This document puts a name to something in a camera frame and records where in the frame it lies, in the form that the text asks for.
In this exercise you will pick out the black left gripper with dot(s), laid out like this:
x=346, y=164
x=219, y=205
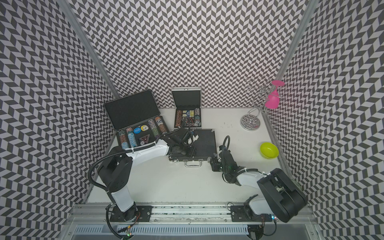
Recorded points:
x=191, y=153

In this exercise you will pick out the large black poker case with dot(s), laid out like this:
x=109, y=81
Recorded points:
x=137, y=119

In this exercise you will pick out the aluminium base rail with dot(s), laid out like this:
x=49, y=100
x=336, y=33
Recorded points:
x=188, y=221

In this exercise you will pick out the chrome glass holder stand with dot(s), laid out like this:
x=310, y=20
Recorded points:
x=250, y=121

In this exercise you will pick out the black textured poker case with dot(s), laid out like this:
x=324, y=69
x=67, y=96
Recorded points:
x=204, y=149

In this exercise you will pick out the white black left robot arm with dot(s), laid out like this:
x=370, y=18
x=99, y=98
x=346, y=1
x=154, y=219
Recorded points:
x=111, y=173

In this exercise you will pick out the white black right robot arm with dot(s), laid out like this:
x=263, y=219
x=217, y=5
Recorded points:
x=279, y=195

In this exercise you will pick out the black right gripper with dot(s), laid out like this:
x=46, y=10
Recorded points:
x=214, y=165

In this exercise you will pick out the pink plastic wine glass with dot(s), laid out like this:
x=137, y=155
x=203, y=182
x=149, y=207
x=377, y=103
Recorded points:
x=273, y=97

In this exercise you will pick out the lime green plastic bowl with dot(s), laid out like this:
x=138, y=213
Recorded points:
x=269, y=150

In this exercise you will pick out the small silver poker case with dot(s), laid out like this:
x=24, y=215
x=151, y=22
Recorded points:
x=188, y=107

